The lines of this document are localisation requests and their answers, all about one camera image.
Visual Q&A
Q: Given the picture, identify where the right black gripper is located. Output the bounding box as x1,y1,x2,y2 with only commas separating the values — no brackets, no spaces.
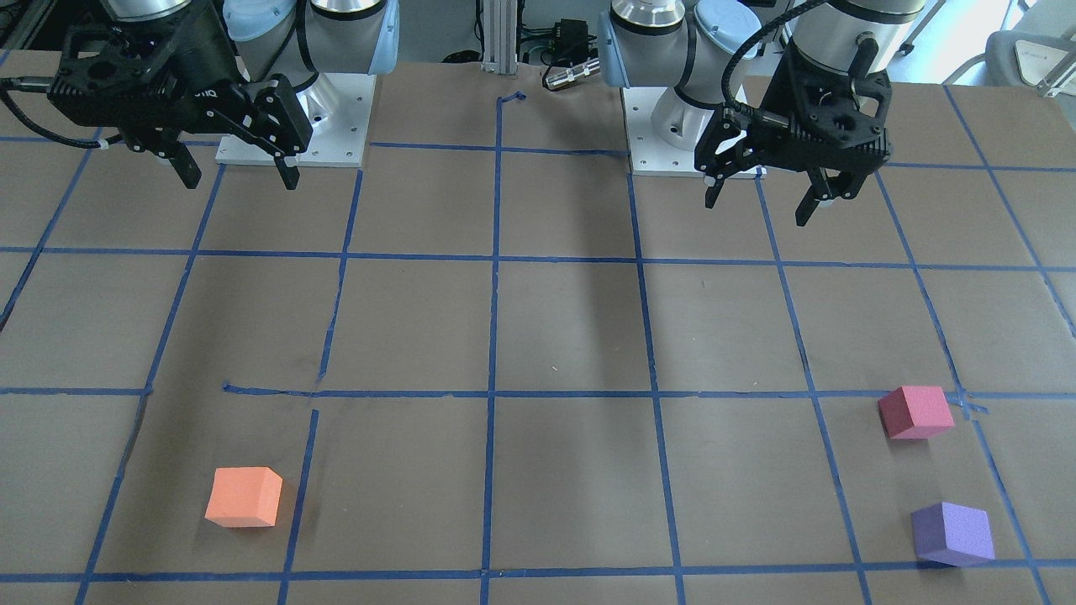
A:
47,17,313,191

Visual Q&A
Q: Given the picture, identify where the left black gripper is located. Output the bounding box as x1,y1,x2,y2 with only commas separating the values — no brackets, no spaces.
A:
694,38,892,227

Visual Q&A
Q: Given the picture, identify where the orange foam block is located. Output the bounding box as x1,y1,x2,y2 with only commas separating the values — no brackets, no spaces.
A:
204,467,283,527

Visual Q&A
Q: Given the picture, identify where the silver metal cylinder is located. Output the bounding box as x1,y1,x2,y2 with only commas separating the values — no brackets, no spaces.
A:
541,58,601,92

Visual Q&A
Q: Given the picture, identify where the black power adapter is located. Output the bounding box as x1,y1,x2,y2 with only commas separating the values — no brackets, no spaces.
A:
549,18,589,65

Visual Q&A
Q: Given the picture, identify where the red foam block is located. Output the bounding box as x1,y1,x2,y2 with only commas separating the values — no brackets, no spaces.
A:
878,384,955,439

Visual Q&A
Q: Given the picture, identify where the purple foam block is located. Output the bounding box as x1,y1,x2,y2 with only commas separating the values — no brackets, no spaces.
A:
910,502,996,567

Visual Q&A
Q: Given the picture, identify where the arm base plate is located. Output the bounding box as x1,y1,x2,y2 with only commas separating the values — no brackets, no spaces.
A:
215,73,377,168
622,86,714,177

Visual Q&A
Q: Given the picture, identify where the aluminium frame post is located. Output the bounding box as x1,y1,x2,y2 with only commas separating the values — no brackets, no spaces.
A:
479,0,520,76

